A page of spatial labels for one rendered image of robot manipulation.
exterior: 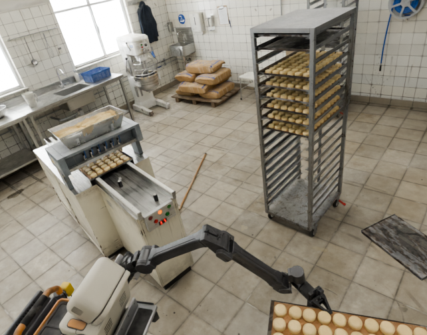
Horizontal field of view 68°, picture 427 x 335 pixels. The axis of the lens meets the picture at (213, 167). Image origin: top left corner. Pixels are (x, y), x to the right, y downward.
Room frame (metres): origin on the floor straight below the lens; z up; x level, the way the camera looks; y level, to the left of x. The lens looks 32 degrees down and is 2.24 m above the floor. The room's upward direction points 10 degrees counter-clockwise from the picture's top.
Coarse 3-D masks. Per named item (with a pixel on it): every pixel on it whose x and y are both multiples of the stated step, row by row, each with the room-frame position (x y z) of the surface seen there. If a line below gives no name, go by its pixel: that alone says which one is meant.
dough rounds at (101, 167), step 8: (112, 152) 2.64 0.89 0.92; (120, 152) 2.64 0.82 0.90; (96, 160) 2.54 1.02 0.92; (104, 160) 2.52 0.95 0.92; (112, 160) 2.52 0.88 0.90; (120, 160) 2.45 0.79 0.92; (80, 168) 2.48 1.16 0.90; (88, 168) 2.44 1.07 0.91; (96, 168) 2.39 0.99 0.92; (104, 168) 2.36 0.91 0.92; (88, 176) 2.31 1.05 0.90
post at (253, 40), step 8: (256, 40) 2.35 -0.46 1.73; (256, 56) 2.33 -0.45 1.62; (256, 64) 2.33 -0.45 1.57; (256, 72) 2.33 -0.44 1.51; (256, 80) 2.33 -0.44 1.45; (256, 88) 2.34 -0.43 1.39; (256, 96) 2.34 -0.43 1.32; (256, 104) 2.35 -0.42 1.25; (264, 152) 2.34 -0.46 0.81; (264, 160) 2.33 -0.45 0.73; (264, 168) 2.33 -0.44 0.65; (264, 176) 2.33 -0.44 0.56; (264, 184) 2.34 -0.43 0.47; (264, 192) 2.34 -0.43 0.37
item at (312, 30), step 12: (312, 36) 2.00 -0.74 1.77; (312, 48) 2.00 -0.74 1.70; (312, 60) 2.00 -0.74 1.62; (312, 72) 2.00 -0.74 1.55; (312, 84) 2.00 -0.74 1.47; (312, 96) 2.00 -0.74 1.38; (312, 108) 2.00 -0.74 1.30; (312, 120) 2.00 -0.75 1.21; (312, 132) 2.00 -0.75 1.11; (312, 144) 2.00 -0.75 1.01; (312, 156) 2.00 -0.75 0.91; (312, 168) 2.00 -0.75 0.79; (312, 180) 2.00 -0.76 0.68; (312, 192) 2.01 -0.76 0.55; (312, 204) 2.01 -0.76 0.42; (312, 216) 2.01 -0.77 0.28
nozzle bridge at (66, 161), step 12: (108, 132) 2.51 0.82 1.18; (120, 132) 2.48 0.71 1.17; (132, 132) 2.61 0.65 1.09; (60, 144) 2.44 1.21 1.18; (84, 144) 2.35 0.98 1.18; (96, 144) 2.35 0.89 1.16; (108, 144) 2.48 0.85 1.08; (120, 144) 2.51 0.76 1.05; (132, 144) 2.71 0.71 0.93; (60, 156) 2.21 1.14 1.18; (72, 156) 2.30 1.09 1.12; (96, 156) 2.36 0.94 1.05; (60, 168) 2.20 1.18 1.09; (72, 168) 2.24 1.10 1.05
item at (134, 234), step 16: (112, 176) 2.35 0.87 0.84; (128, 176) 2.30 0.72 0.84; (128, 192) 2.06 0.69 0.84; (144, 192) 2.02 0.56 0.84; (160, 192) 1.99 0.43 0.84; (112, 208) 2.10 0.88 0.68; (144, 208) 1.82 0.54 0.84; (176, 208) 1.90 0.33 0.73; (128, 224) 1.89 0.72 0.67; (144, 224) 1.74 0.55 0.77; (176, 224) 1.88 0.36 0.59; (128, 240) 2.04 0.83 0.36; (144, 240) 1.72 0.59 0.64; (160, 240) 1.78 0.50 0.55; (176, 240) 1.85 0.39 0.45; (160, 272) 1.73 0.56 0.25; (176, 272) 1.81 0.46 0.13
